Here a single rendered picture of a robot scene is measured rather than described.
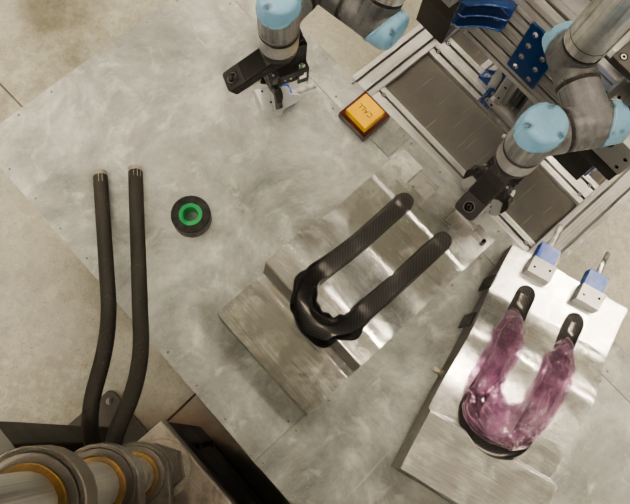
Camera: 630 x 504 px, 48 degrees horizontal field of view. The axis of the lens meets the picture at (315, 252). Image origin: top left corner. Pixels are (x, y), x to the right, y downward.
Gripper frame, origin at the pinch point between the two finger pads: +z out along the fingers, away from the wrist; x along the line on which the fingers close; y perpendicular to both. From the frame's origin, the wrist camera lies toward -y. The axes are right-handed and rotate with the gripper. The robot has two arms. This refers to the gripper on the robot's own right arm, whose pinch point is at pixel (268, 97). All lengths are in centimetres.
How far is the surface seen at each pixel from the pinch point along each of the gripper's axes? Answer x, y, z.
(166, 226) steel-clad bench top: -17.1, -29.7, 4.6
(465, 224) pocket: -41.3, 26.0, -1.7
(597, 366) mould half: -77, 37, -2
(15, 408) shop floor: -27, -93, 85
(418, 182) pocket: -29.6, 20.9, -1.7
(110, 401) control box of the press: -36, -67, 82
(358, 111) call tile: -9.6, 16.7, 0.9
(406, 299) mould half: -51, 8, -4
